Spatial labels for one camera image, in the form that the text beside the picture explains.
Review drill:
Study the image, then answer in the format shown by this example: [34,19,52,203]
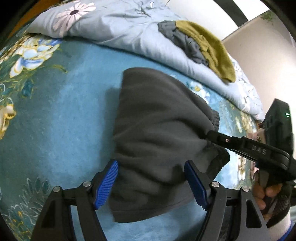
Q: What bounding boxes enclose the blue-grey floral duvet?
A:
[25,0,265,121]

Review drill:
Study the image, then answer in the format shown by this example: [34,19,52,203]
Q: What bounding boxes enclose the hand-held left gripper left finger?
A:
[30,160,119,241]

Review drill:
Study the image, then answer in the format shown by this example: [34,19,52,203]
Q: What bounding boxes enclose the dark grey pants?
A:
[109,67,231,223]

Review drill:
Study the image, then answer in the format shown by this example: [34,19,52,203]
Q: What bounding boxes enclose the person's right hand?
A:
[252,168,293,229]

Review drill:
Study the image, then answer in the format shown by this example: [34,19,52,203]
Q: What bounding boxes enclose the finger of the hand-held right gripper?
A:
[228,149,258,163]
[206,130,291,169]

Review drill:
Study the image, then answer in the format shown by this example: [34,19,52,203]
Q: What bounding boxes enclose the white and black wardrobe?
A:
[166,0,271,42]

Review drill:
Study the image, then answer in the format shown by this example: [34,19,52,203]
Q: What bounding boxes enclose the olive green knit sweater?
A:
[175,20,236,83]

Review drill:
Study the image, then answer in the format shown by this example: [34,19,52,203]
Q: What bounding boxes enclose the green hanging plant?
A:
[261,10,275,24]

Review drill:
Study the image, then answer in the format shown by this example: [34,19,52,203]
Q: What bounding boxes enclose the light grey crumpled garment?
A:
[158,20,210,68]

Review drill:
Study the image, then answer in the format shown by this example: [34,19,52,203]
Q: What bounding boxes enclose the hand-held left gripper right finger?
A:
[184,160,272,241]

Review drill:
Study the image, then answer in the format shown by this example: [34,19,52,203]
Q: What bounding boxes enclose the teal floral bed sheet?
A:
[0,21,264,241]

